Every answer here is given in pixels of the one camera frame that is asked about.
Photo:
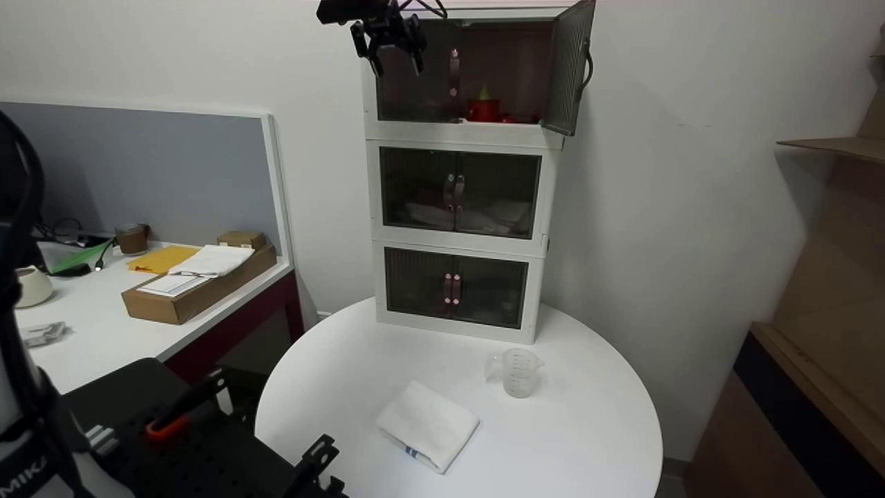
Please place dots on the white bowl on desk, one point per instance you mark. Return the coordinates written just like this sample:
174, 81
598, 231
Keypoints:
33, 283

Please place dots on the wooden shelf unit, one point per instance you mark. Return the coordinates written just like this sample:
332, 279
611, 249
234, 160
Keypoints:
802, 406

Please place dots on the tinted door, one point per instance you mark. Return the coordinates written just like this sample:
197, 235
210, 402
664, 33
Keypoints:
419, 94
570, 67

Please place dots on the white three-tier shelf cabinet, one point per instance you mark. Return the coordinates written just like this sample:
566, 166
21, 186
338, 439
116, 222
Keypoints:
461, 207

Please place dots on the brown tape roll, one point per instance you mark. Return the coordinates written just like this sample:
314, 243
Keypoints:
133, 239

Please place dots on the white side desk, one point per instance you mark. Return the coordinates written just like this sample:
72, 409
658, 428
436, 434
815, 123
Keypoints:
104, 334

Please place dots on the clear plastic measuring cup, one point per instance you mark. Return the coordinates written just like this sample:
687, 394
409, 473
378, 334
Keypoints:
517, 372

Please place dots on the flat cardboard box on desk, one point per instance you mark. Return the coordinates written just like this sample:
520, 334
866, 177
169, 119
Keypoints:
197, 283

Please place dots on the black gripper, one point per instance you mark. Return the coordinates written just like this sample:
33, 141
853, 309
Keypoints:
374, 13

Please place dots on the folded white cloth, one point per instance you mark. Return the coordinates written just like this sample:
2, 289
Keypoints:
426, 423

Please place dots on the yellow envelope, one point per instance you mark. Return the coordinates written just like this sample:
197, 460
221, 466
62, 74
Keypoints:
162, 258

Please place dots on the red object in top shelf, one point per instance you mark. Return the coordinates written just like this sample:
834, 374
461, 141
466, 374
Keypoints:
484, 109

